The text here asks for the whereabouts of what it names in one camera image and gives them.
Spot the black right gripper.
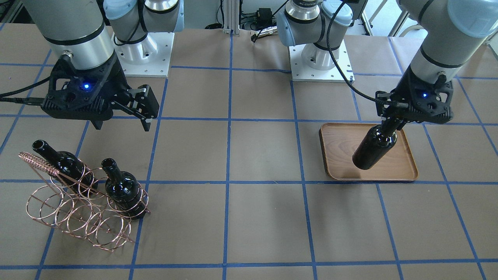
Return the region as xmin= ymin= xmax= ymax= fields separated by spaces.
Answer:
xmin=41 ymin=53 xmax=160 ymax=132

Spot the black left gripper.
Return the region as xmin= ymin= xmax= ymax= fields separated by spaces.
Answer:
xmin=375 ymin=67 xmax=454 ymax=124

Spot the dark wine bottle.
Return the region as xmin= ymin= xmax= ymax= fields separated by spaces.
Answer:
xmin=32 ymin=140 xmax=94 ymax=186
xmin=352 ymin=117 xmax=405 ymax=170
xmin=101 ymin=158 xmax=148 ymax=220

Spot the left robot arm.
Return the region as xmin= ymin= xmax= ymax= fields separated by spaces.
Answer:
xmin=276 ymin=0 xmax=497 ymax=123

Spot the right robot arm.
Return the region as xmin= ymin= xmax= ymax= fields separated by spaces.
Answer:
xmin=23 ymin=0 xmax=184 ymax=131

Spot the wooden tray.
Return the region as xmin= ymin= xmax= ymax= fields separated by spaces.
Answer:
xmin=319 ymin=123 xmax=419 ymax=182

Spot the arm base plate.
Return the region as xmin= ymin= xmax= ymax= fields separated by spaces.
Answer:
xmin=288 ymin=40 xmax=355 ymax=82
xmin=114 ymin=32 xmax=175 ymax=78

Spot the copper wire wine basket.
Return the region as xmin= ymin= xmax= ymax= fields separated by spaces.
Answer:
xmin=18 ymin=152 xmax=149 ymax=252

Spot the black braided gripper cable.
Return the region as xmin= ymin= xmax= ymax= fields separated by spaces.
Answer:
xmin=326 ymin=0 xmax=389 ymax=105

